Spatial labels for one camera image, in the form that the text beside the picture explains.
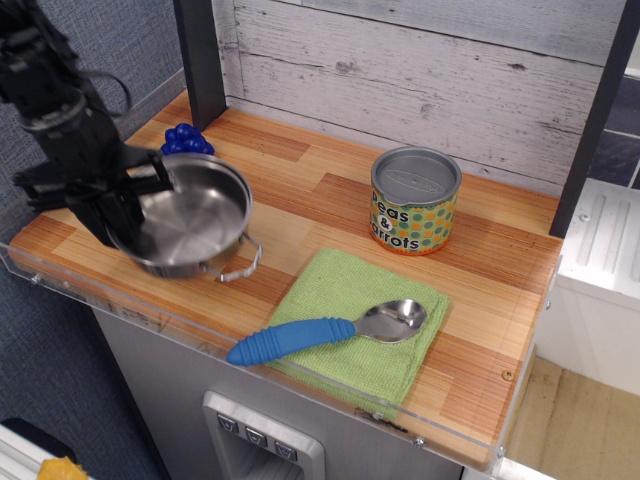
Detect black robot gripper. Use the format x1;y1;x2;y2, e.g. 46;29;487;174
13;99;173;248

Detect silver steel pot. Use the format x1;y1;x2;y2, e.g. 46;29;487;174
107;153;263;282

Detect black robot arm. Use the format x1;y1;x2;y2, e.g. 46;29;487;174
1;1;173;247

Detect blue plastic blueberry cluster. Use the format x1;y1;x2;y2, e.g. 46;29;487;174
161;123;215;155

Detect peas and carrots can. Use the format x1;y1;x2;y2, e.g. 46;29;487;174
369;146;462;256

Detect clear acrylic table guard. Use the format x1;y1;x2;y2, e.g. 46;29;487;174
0;64;563;476

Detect grey toy fridge cabinet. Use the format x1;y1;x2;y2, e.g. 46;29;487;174
95;311;463;479

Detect green woven cloth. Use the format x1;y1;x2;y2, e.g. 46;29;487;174
264;248;452;408

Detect yellow object at corner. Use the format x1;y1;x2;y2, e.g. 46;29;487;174
36;457;89;480

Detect silver dispenser button panel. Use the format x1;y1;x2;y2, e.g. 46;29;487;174
202;391;326;479

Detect white toy sink unit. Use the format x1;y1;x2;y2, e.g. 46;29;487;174
534;179;639;394

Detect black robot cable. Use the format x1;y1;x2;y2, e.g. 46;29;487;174
79;72;133;120

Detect dark grey left post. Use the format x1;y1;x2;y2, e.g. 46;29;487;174
173;0;227;130

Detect dark grey post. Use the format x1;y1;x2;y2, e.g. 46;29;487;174
173;0;227;130
549;0;639;239

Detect blue handled metal spoon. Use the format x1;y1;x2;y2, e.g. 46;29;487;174
226;299;428;367

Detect dark grey right post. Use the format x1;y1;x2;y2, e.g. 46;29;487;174
549;0;639;239

